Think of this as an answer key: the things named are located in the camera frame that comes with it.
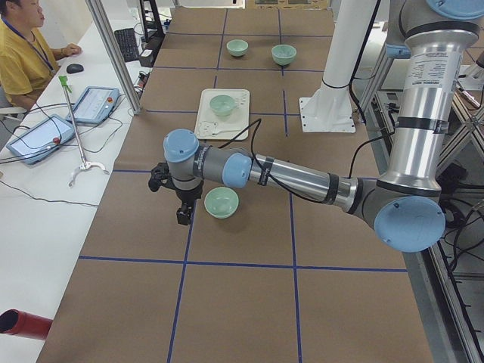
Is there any white plastic spoon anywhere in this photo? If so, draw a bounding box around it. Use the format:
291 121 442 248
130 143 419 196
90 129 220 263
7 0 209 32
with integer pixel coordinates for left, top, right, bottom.
211 129 244 135

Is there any aluminium frame post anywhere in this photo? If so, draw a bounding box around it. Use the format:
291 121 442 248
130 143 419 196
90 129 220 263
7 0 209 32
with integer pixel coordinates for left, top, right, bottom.
85 0 141 115

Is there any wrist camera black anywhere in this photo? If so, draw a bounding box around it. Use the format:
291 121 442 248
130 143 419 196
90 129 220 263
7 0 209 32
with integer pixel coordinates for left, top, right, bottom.
148 162 175 192

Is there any teach pendant tablet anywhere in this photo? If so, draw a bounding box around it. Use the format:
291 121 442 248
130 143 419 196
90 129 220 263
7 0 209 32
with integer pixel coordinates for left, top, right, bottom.
6 114 75 165
73 86 120 126

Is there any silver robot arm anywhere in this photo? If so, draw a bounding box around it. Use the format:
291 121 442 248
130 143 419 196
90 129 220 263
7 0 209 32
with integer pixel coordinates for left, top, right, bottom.
149 1 483 253

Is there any black computer mouse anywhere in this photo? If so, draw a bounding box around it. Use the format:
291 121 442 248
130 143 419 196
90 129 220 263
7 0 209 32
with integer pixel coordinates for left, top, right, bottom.
66 64 84 74

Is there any white pedestal column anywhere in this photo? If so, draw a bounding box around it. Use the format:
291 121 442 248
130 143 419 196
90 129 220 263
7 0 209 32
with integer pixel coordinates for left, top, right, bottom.
299 0 379 133

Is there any reacher grabber stick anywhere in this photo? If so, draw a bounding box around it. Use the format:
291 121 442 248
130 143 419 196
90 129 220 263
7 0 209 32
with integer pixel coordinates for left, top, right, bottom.
58 76 110 188

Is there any green bowl carried to tray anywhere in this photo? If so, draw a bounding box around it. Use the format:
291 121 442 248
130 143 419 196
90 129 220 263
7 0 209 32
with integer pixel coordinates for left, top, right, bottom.
226 39 249 57

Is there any green bowl on tray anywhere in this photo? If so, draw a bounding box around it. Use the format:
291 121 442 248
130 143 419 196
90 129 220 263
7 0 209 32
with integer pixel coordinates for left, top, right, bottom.
209 95 237 116

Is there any green bowl with ice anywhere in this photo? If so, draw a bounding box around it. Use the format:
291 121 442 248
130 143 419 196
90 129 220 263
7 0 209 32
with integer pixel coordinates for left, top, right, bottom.
271 44 297 67

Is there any near teach pendant tablet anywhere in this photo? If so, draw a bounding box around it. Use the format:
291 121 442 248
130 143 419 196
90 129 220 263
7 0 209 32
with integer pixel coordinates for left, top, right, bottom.
6 114 75 165

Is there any red cylinder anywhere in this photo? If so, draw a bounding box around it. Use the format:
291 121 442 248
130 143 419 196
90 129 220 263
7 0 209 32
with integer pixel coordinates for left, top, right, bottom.
1 309 53 340

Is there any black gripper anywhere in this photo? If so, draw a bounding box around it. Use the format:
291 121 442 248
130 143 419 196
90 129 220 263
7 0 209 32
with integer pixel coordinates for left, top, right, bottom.
175 188 203 225

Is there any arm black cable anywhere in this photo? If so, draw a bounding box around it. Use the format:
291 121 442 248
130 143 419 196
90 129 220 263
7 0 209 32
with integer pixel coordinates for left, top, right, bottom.
211 117 398 201

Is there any cream bear tray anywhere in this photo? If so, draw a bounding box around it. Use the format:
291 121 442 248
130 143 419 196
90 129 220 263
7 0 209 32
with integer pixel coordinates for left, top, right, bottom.
194 88 250 141

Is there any person in yellow shirt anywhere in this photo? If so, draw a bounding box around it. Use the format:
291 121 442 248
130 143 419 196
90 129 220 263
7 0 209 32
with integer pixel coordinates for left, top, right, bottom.
1 1 82 110

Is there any black keyboard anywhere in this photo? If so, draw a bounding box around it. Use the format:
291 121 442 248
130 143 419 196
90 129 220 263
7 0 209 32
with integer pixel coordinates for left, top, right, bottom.
114 28 139 62

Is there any far teach pendant tablet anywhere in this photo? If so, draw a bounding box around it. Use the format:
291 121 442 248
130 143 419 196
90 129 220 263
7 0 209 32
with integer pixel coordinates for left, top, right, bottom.
73 86 120 126

